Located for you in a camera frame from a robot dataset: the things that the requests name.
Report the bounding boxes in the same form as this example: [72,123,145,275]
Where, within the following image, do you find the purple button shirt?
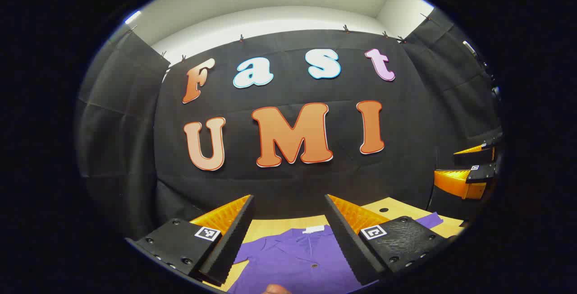
[228,212,444,294]

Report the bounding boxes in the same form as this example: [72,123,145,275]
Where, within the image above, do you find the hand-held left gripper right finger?
[324,194,458,286]

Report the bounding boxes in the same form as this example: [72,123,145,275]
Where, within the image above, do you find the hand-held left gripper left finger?
[125,194,256,287]

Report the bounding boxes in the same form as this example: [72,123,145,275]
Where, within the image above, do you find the row of small cloth clips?
[128,12,435,62]

